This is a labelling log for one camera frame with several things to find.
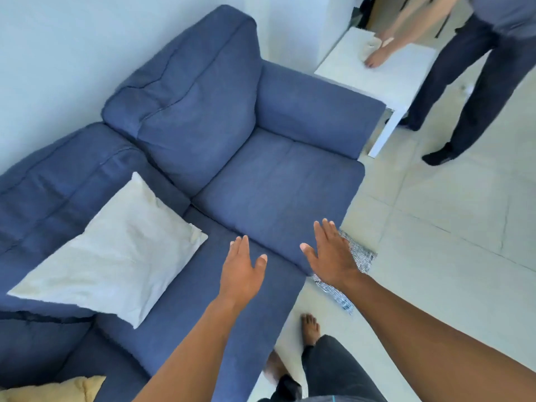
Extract person's right hand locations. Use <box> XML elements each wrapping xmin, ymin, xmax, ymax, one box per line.
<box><xmin>299</xmin><ymin>219</ymin><xmax>366</xmax><ymax>290</ymax></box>

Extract person's left hand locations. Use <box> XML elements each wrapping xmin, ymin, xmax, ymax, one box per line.
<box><xmin>219</xmin><ymin>235</ymin><xmax>269</xmax><ymax>307</ymax></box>

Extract person's right forearm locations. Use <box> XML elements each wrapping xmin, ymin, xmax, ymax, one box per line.
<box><xmin>341</xmin><ymin>273</ymin><xmax>536</xmax><ymax>402</ymax></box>

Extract person's left forearm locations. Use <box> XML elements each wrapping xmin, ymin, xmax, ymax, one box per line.
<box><xmin>133</xmin><ymin>294</ymin><xmax>248</xmax><ymax>402</ymax></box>

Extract black and white patterned rug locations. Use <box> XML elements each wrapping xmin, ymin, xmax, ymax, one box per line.
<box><xmin>312</xmin><ymin>229</ymin><xmax>377</xmax><ymax>315</ymax></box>

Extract blue sofa seat cushion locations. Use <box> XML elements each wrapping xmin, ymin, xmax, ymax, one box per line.
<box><xmin>94</xmin><ymin>207</ymin><xmax>307</xmax><ymax>402</ymax></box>
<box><xmin>192</xmin><ymin>127</ymin><xmax>366</xmax><ymax>276</ymax></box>

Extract person's right foot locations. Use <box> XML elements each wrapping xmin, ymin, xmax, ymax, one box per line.
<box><xmin>301</xmin><ymin>314</ymin><xmax>321</xmax><ymax>347</ymax></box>

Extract person's foot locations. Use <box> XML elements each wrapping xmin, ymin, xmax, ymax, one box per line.
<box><xmin>264</xmin><ymin>349</ymin><xmax>289</xmax><ymax>385</ymax></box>
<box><xmin>301</xmin><ymin>314</ymin><xmax>321</xmax><ymax>347</ymax></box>

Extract person's left foot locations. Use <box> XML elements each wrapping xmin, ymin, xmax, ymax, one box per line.
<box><xmin>264</xmin><ymin>349</ymin><xmax>289</xmax><ymax>385</ymax></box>

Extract person's dark trousers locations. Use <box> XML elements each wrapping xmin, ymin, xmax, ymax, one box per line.
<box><xmin>257</xmin><ymin>335</ymin><xmax>388</xmax><ymax>402</ymax></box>

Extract white throw pillow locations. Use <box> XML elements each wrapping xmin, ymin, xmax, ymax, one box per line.
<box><xmin>7</xmin><ymin>172</ymin><xmax>209</xmax><ymax>330</ymax></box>

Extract blue fabric sofa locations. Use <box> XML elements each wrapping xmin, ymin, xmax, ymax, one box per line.
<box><xmin>0</xmin><ymin>5</ymin><xmax>387</xmax><ymax>402</ymax></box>

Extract blue sofa back cushion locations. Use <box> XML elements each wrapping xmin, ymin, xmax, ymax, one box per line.
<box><xmin>0</xmin><ymin>122</ymin><xmax>191</xmax><ymax>319</ymax></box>
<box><xmin>102</xmin><ymin>5</ymin><xmax>264</xmax><ymax>198</ymax></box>

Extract white side table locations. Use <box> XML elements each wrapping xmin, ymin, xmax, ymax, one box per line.
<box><xmin>314</xmin><ymin>27</ymin><xmax>438</xmax><ymax>159</ymax></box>

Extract yellow throw pillow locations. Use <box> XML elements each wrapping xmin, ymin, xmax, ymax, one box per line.
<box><xmin>0</xmin><ymin>376</ymin><xmax>107</xmax><ymax>402</ymax></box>

